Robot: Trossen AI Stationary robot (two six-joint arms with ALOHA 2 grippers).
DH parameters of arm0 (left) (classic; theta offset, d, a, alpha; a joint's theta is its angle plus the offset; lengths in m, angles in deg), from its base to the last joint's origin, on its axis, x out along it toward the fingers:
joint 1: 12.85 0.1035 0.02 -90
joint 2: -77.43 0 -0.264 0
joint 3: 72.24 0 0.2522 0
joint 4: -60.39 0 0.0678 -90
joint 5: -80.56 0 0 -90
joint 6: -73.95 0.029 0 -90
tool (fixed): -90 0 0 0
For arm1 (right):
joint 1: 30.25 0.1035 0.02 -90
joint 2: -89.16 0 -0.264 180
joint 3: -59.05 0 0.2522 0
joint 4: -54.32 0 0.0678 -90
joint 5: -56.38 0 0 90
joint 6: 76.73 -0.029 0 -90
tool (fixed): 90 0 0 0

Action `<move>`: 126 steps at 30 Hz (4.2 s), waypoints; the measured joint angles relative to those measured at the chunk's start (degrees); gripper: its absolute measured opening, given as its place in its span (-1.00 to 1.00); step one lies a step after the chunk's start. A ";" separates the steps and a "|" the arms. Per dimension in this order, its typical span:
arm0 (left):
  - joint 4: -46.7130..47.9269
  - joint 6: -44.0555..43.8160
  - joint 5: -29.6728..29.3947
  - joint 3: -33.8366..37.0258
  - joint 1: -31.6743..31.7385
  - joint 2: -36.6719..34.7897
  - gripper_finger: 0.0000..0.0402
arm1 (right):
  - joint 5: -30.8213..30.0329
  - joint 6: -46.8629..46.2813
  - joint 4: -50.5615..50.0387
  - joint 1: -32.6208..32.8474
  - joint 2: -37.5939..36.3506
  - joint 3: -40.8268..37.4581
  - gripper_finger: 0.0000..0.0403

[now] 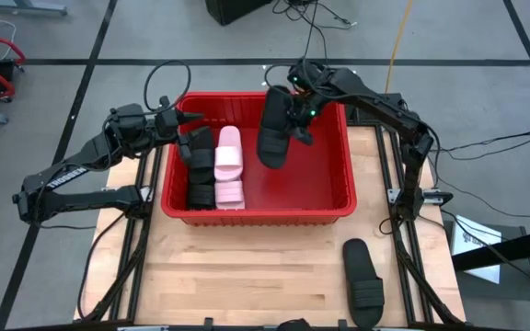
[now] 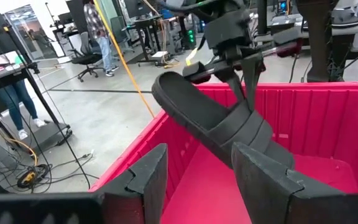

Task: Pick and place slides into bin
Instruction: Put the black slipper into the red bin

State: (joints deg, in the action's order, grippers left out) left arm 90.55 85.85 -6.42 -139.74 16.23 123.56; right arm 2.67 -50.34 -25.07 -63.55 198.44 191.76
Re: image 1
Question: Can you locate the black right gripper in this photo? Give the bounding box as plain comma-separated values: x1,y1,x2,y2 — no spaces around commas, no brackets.
291,91,325,147

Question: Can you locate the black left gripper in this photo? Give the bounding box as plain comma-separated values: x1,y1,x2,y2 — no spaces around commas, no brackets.
154,95,205,166

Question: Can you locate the black foam slide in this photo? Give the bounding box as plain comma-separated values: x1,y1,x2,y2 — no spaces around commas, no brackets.
185,182,216,211
341,237,386,330
256,85,294,170
186,126,216,186

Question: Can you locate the white foam slipper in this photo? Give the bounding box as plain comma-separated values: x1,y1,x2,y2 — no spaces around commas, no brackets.
213,125,244,183
213,179,247,211

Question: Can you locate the red plastic bin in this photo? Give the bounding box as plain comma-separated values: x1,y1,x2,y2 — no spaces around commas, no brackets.
160,90,358,227

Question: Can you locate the black box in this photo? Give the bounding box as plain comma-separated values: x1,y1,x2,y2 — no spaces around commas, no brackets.
204,0,274,27

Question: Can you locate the white paper sheet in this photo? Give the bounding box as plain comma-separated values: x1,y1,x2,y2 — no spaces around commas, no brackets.
450,214,504,285

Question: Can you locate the black stand beam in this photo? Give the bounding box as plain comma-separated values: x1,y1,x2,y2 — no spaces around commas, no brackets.
451,224,530,331

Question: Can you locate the grey floor plate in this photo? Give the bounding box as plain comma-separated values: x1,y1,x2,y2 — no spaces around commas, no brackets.
444,220,530,304

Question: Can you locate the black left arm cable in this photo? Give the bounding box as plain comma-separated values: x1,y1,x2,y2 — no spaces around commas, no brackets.
143,59,192,116

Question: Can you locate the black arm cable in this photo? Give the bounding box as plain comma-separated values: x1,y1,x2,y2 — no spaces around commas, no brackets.
143,59,192,116
264,0,330,93

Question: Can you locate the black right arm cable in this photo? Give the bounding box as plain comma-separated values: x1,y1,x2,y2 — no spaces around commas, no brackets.
264,0,330,93

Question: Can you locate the yellow cable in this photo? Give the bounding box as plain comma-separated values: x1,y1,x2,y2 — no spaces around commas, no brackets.
383,0,414,93

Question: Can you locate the silver mounting bracket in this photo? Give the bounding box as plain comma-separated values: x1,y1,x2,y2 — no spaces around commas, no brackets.
386,187,454,207

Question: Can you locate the black table-level camera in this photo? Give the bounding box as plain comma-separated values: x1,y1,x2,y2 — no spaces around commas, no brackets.
275,317,316,331

